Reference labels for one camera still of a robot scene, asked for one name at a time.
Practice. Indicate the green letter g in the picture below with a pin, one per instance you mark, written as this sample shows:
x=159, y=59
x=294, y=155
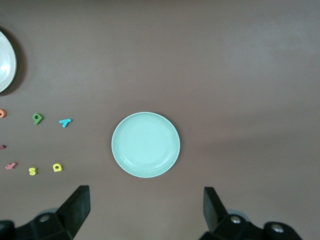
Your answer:
x=35, y=122

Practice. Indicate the red letter i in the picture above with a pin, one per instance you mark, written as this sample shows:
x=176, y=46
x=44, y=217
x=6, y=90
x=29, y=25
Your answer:
x=2, y=147

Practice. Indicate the pink letter f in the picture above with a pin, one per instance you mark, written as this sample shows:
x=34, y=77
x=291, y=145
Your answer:
x=11, y=165

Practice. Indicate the orange letter e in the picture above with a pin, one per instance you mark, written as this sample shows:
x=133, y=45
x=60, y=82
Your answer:
x=4, y=113

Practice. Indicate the teal letter y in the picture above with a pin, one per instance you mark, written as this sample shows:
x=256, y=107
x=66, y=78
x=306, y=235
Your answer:
x=65, y=122

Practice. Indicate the beige plate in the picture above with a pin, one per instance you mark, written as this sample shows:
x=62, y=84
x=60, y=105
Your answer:
x=6, y=62

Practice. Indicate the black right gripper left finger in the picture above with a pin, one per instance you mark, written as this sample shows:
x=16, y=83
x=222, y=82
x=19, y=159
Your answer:
x=75, y=210

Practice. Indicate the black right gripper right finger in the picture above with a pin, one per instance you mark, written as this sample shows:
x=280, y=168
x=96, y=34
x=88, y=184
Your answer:
x=215, y=215

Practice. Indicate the yellow letter s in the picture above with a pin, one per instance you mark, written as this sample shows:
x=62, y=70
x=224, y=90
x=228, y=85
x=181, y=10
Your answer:
x=32, y=171

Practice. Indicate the light green plate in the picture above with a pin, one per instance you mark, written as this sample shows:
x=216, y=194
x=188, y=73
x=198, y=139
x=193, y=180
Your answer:
x=145, y=145

